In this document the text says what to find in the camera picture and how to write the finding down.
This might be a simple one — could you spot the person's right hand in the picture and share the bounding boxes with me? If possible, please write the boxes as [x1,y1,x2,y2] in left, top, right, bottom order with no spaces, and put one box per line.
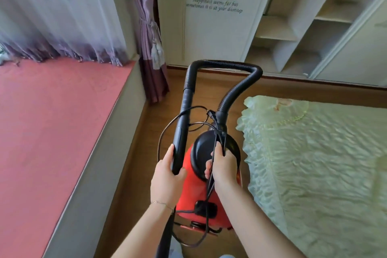
[204,141,242,195]

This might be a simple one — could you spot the black power cord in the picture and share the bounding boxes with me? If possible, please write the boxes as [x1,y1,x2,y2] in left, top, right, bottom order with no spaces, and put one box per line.
[157,106,227,248]

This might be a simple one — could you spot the red window seat cushion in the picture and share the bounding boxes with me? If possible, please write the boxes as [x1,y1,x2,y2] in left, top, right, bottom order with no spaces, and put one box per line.
[0,56,137,258]

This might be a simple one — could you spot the person's left forearm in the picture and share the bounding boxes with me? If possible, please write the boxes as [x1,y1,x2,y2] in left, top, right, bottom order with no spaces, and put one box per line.
[110,203,175,258]

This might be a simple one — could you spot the wooden skirting board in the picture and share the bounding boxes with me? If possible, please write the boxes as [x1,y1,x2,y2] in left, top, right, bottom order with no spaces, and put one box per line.
[94,100,150,258]

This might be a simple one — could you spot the white wardrobe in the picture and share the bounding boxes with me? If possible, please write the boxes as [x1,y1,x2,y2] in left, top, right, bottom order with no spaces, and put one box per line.
[154,0,387,89]

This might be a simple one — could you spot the person's left leg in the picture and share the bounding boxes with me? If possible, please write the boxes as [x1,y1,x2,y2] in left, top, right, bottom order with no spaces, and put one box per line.
[169,238,184,258]

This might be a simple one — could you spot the pale green bedspread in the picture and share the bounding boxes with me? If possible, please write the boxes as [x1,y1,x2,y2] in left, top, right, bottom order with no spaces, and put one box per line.
[235,95,387,258]

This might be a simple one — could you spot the person's right forearm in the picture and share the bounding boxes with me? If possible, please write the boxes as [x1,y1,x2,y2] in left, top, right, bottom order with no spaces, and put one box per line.
[216,182,306,258]

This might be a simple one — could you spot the person's left hand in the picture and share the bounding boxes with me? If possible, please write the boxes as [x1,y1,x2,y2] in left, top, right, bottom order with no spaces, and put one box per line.
[150,144,188,210]

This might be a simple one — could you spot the sheer patterned curtain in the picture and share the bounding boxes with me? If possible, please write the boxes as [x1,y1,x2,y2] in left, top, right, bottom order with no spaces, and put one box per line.
[0,0,129,67]

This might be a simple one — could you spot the thin silver bracelet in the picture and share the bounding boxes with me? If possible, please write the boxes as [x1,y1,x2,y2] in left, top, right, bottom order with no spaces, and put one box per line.
[150,200,175,214]

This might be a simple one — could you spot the grey tasselled curtain tie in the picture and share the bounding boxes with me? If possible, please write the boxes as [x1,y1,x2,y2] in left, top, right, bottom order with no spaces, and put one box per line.
[139,17,165,70]

